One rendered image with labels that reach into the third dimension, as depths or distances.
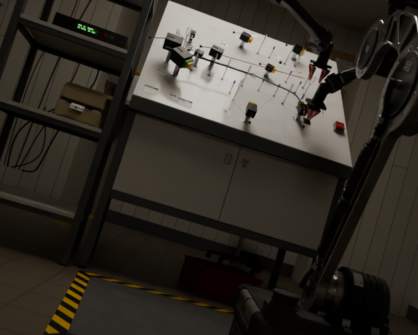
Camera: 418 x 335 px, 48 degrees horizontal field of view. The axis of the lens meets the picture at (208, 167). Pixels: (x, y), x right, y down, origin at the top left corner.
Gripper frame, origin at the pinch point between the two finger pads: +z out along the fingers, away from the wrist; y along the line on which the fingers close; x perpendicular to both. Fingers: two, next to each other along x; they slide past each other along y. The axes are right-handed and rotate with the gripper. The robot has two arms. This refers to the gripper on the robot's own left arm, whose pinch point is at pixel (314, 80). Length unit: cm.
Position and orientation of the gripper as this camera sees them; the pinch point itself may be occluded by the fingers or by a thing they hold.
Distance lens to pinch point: 257.2
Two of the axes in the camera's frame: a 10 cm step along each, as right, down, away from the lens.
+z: -3.0, 9.0, 3.3
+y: -9.5, -2.3, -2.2
